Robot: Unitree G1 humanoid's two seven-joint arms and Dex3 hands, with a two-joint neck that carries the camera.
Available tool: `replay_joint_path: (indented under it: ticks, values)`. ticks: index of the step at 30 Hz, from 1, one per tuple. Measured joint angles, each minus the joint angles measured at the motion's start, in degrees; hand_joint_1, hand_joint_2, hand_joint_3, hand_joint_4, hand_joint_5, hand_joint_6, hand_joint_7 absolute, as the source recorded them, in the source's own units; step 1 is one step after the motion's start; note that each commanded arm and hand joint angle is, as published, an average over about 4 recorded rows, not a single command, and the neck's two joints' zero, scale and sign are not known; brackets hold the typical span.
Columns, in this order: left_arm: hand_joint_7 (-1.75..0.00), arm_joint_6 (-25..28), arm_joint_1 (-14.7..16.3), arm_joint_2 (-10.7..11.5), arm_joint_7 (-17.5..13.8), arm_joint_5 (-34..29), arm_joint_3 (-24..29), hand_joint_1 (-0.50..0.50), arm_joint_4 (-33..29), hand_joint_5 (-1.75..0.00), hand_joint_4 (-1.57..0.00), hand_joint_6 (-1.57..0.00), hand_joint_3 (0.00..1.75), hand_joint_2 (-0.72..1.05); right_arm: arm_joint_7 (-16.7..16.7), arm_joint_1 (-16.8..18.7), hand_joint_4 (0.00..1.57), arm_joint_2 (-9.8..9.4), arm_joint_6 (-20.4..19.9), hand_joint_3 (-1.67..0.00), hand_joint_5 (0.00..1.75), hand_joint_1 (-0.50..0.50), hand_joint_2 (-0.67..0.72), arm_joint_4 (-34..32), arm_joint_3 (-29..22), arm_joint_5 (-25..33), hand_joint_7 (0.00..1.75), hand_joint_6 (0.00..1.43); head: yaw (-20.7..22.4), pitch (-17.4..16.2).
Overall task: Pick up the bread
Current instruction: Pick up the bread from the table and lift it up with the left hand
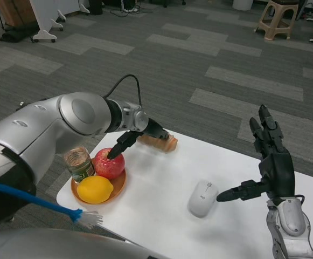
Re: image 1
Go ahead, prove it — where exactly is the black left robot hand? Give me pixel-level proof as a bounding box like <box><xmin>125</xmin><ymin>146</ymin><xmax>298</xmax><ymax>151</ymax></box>
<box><xmin>107</xmin><ymin>118</ymin><xmax>171</xmax><ymax>159</ymax></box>

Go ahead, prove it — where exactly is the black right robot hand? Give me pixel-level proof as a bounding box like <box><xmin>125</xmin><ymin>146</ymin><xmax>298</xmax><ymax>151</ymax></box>
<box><xmin>216</xmin><ymin>104</ymin><xmax>296</xmax><ymax>206</ymax></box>

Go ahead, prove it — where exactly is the ridged brown bread loaf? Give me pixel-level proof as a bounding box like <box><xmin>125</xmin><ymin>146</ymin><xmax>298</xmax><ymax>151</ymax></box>
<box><xmin>138</xmin><ymin>132</ymin><xmax>179</xmax><ymax>154</ymax></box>

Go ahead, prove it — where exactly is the red apple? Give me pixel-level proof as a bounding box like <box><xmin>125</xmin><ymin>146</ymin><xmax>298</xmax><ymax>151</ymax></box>
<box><xmin>93</xmin><ymin>147</ymin><xmax>126</xmax><ymax>180</ymax></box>

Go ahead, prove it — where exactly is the orange round plate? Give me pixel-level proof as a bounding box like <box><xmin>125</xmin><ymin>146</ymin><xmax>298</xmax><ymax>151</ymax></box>
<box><xmin>70</xmin><ymin>159</ymin><xmax>127</xmax><ymax>206</ymax></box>

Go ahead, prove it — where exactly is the white computer mouse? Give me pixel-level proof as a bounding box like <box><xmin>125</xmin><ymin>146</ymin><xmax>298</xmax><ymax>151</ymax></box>
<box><xmin>187</xmin><ymin>180</ymin><xmax>218</xmax><ymax>218</ymax></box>

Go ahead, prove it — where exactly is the clear bottle green-white cap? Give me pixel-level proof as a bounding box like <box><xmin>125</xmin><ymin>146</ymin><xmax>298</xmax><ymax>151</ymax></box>
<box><xmin>64</xmin><ymin>146</ymin><xmax>95</xmax><ymax>184</ymax></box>

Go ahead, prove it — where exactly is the yellow lemon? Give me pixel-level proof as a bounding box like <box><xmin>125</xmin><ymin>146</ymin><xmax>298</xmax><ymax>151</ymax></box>
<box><xmin>76</xmin><ymin>175</ymin><xmax>114</xmax><ymax>204</ymax></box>

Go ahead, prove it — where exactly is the silver robot chest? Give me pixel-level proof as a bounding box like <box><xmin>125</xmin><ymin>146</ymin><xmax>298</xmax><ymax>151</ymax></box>
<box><xmin>0</xmin><ymin>229</ymin><xmax>157</xmax><ymax>259</ymax></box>

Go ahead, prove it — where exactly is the white plant pot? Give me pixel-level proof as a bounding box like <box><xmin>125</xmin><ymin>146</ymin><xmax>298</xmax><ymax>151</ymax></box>
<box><xmin>232</xmin><ymin>0</ymin><xmax>254</xmax><ymax>11</ymax></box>

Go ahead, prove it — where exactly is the large white rolling partition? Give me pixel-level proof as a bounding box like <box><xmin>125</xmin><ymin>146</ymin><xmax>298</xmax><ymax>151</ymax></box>
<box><xmin>29</xmin><ymin>0</ymin><xmax>67</xmax><ymax>43</ymax></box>

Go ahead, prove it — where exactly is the beige stool brown seat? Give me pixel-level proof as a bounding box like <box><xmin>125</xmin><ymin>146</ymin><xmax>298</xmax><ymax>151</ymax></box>
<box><xmin>254</xmin><ymin>0</ymin><xmax>300</xmax><ymax>41</ymax></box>

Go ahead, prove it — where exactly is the black bag on floor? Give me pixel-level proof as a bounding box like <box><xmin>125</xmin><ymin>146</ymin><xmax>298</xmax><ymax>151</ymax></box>
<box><xmin>0</xmin><ymin>23</ymin><xmax>40</xmax><ymax>43</ymax></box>

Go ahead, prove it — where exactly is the brown cardboard box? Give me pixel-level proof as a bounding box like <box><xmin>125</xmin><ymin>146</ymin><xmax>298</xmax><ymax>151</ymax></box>
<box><xmin>0</xmin><ymin>0</ymin><xmax>37</xmax><ymax>26</ymax></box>

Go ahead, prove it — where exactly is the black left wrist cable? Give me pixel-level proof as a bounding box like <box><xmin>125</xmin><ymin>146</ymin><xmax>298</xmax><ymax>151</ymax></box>
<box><xmin>102</xmin><ymin>74</ymin><xmax>142</xmax><ymax>107</ymax></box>

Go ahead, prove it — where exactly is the blue braided cable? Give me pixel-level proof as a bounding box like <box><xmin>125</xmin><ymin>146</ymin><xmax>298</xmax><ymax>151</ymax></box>
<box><xmin>0</xmin><ymin>181</ymin><xmax>103</xmax><ymax>227</ymax></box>

